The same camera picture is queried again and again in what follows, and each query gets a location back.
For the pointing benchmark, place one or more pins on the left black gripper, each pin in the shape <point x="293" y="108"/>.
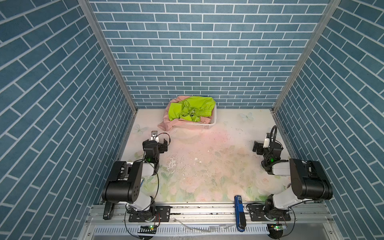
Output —
<point x="162" y="146"/>

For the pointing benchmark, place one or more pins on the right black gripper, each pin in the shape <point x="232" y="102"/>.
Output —
<point x="258" y="147"/>

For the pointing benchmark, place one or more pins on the neon green shorts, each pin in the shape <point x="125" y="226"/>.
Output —
<point x="192" y="109"/>

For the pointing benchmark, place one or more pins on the white plastic basket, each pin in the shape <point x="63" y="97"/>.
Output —
<point x="207" y="122"/>

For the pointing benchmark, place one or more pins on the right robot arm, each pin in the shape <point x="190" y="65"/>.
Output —
<point x="309" y="181"/>

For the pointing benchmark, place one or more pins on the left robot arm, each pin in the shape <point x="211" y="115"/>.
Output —
<point x="124" y="182"/>

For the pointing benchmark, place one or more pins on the pink shorts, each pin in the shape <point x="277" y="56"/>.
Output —
<point x="169" y="120"/>

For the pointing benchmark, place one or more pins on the blue handheld tool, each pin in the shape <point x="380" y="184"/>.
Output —
<point x="240" y="214"/>

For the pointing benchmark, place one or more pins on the black stapler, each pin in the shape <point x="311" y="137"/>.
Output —
<point x="108" y="210"/>

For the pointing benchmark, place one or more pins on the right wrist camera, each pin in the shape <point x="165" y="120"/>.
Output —
<point x="267" y="140"/>

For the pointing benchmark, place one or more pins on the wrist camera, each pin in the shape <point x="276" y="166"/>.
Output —
<point x="267" y="140"/>
<point x="154" y="136"/>

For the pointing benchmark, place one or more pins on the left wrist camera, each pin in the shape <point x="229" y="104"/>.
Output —
<point x="154" y="136"/>

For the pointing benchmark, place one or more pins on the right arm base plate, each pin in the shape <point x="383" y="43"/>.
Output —
<point x="262" y="213"/>

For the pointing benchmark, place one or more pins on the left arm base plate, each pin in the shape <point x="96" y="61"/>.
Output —
<point x="154" y="214"/>

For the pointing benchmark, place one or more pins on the aluminium front rail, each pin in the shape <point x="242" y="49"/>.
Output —
<point x="211" y="213"/>

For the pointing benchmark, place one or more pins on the white slotted cable duct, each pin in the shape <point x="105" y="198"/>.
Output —
<point x="173" y="230"/>

